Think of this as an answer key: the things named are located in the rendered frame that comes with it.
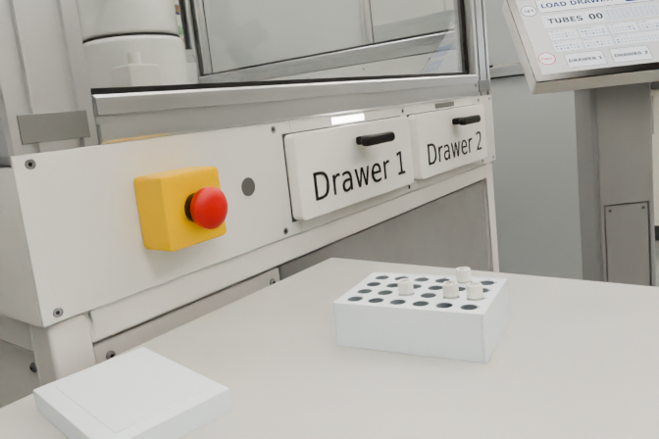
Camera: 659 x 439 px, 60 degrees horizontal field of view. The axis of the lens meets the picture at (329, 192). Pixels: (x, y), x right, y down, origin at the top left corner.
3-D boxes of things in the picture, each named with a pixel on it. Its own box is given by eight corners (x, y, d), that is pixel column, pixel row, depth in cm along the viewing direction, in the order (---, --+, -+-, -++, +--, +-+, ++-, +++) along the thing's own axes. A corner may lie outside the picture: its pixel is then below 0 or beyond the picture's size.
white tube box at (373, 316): (510, 320, 49) (507, 277, 48) (487, 364, 42) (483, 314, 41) (377, 310, 55) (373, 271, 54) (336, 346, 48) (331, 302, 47)
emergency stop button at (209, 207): (234, 223, 55) (228, 183, 54) (203, 233, 52) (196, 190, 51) (214, 222, 57) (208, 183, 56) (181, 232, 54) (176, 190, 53)
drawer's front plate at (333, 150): (415, 182, 94) (409, 116, 93) (303, 221, 72) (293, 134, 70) (405, 182, 96) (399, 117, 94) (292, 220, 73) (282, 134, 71)
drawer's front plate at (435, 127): (487, 157, 119) (483, 104, 117) (422, 179, 96) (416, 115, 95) (480, 157, 120) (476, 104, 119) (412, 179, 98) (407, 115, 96)
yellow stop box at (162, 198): (232, 235, 58) (223, 165, 57) (176, 254, 52) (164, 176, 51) (200, 232, 61) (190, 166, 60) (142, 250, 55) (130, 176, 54)
